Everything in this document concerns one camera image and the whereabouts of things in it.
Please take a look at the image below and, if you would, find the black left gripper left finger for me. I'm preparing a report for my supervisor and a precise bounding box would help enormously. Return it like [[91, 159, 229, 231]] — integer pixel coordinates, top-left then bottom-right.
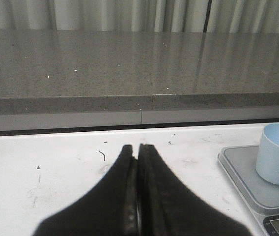
[[34, 145, 138, 236]]

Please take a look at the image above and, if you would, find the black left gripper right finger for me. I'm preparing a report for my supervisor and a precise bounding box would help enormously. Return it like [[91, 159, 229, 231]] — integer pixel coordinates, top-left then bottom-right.
[[138, 144, 250, 236]]

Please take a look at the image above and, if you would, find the light blue plastic cup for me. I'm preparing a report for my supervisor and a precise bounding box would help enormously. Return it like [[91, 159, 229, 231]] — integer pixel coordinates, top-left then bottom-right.
[[255, 123, 279, 185]]

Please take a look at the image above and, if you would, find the silver electronic kitchen scale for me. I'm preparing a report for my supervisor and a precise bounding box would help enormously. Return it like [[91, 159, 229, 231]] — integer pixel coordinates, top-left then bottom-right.
[[218, 145, 279, 236]]

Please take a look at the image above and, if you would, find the grey pleated curtain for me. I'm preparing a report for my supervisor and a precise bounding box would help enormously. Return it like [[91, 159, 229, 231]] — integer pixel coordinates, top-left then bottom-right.
[[0, 0, 279, 33]]

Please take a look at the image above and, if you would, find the grey stone counter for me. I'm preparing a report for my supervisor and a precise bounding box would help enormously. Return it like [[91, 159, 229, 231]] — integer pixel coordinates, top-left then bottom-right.
[[0, 29, 279, 131]]

